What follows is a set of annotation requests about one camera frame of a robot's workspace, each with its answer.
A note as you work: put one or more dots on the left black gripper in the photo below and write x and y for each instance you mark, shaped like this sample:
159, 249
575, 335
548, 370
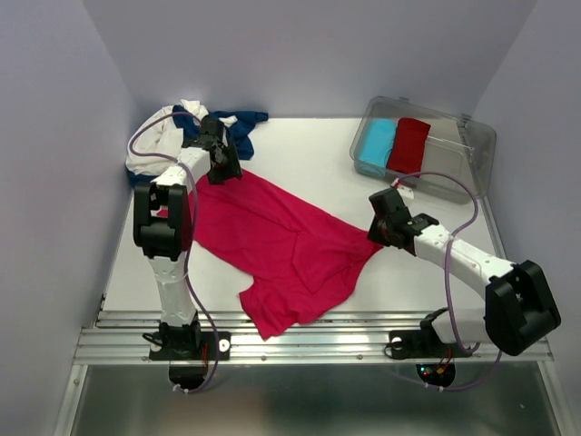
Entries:
232, 168

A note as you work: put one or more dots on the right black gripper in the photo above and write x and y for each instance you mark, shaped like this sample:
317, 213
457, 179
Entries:
374, 235

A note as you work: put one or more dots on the pink t shirt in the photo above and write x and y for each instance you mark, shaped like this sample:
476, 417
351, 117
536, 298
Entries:
303, 261

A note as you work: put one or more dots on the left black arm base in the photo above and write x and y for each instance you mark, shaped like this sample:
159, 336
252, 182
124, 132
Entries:
184, 346

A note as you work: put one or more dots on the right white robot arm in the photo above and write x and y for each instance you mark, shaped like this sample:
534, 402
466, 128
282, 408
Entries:
518, 306

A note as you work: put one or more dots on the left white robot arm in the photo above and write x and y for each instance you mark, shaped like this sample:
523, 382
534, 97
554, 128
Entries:
164, 224

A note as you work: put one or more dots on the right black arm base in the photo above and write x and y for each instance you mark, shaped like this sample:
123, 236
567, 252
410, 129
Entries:
418, 344

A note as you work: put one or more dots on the navy blue t shirt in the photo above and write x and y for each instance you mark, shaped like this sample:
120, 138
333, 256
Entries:
239, 124

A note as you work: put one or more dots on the rolled dark red t shirt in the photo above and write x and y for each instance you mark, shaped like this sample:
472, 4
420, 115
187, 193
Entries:
408, 149

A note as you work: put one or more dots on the white t shirt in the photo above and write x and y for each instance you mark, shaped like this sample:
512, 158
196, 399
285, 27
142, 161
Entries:
162, 138

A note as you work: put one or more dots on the clear plastic bin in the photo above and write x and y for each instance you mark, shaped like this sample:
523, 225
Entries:
458, 150

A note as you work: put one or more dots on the rolled cyan t shirt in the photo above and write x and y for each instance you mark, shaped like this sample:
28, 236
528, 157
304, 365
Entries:
378, 142

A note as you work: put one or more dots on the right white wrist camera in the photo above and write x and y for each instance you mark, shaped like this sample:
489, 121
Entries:
406, 193

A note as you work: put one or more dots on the aluminium mounting rail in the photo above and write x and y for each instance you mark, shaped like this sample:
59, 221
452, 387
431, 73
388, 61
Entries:
116, 338

